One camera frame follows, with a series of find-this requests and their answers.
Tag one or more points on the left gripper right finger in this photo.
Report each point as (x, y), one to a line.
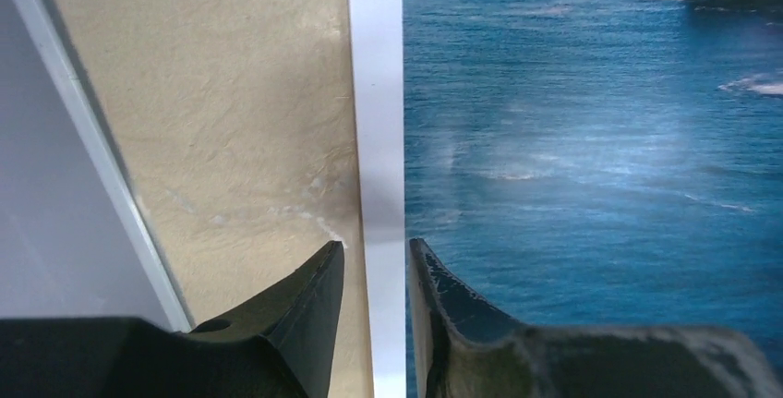
(466, 347)

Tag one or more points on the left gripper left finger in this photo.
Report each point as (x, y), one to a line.
(279, 343)

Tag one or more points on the seascape photo print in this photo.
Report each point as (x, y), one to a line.
(575, 162)

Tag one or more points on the aluminium table edge rail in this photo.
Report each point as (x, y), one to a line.
(73, 239)

